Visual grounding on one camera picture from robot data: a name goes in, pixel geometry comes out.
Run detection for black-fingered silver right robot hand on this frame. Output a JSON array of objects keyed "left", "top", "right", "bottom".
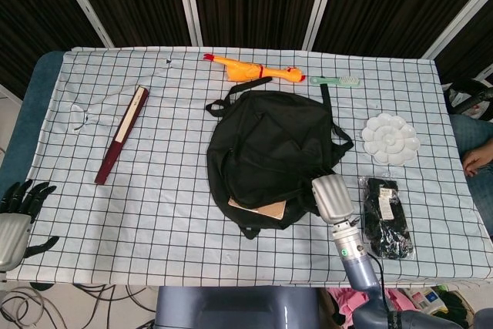
[{"left": 310, "top": 173, "right": 355, "bottom": 226}]

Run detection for person's bare hand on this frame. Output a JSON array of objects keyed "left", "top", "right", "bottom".
[{"left": 461, "top": 146, "right": 493, "bottom": 178}]

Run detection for black-fingered silver left robot hand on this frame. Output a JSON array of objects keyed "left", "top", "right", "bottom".
[{"left": 0, "top": 180, "right": 60, "bottom": 273}]

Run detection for brown spiral notebook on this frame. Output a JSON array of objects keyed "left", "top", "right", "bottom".
[{"left": 227, "top": 196, "right": 288, "bottom": 220}]

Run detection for black backpack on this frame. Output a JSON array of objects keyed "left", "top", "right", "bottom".
[{"left": 205, "top": 77, "right": 354, "bottom": 240}]

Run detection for person's leg in jeans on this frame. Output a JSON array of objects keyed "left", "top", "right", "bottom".
[{"left": 449, "top": 112, "right": 493, "bottom": 237}]

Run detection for black equipment with grey tube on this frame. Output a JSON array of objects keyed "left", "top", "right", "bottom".
[{"left": 443, "top": 78, "right": 493, "bottom": 120}]

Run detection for white flower-shaped paint palette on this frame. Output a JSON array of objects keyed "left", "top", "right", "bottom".
[{"left": 361, "top": 112, "right": 418, "bottom": 166}]

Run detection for pink cloth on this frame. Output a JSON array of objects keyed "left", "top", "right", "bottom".
[{"left": 327, "top": 286, "right": 411, "bottom": 329}]

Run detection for green plastic brush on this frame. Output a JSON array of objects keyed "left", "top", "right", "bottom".
[{"left": 310, "top": 76, "right": 362, "bottom": 88}]

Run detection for blue padded table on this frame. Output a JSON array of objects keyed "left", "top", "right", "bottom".
[{"left": 0, "top": 50, "right": 66, "bottom": 191}]

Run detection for white blue printed package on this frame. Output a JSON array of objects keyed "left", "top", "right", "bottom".
[{"left": 407, "top": 287, "right": 442, "bottom": 315}]

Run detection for dark red folded fan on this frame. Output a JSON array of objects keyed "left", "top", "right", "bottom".
[{"left": 94, "top": 86, "right": 149, "bottom": 186}]

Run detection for white black-checked tablecloth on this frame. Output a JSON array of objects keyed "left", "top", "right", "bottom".
[{"left": 0, "top": 48, "right": 492, "bottom": 287}]

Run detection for blue-grey robot torso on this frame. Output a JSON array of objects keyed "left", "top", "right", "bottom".
[{"left": 156, "top": 285, "right": 320, "bottom": 329}]

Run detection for yellow rubber chicken toy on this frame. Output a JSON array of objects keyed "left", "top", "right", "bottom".
[{"left": 203, "top": 52, "right": 306, "bottom": 84}]

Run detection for tangled floor cables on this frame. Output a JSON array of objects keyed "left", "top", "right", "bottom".
[{"left": 0, "top": 281, "right": 157, "bottom": 329}]

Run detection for white metal partition post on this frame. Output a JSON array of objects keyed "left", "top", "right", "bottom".
[
  {"left": 302, "top": 0, "right": 342, "bottom": 51},
  {"left": 52, "top": 0, "right": 115, "bottom": 49},
  {"left": 173, "top": 0, "right": 204, "bottom": 47},
  {"left": 421, "top": 0, "right": 493, "bottom": 60}
]

